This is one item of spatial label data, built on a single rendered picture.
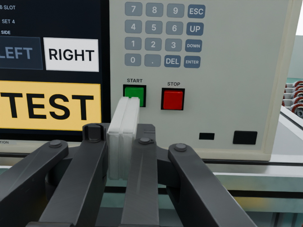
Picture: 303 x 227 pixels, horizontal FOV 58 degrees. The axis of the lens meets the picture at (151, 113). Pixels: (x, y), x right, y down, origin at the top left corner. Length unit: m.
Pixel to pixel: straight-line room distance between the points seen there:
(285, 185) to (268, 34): 0.15
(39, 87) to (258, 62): 0.21
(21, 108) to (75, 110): 0.05
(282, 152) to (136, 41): 0.21
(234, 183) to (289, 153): 0.09
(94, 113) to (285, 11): 0.20
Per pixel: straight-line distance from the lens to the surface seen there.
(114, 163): 0.15
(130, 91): 0.26
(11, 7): 0.29
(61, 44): 0.27
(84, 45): 0.27
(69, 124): 0.29
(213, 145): 0.30
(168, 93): 0.26
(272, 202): 0.32
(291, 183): 0.31
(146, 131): 0.17
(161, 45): 0.26
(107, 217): 0.50
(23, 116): 0.31
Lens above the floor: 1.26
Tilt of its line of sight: 19 degrees down
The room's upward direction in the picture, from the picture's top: 2 degrees clockwise
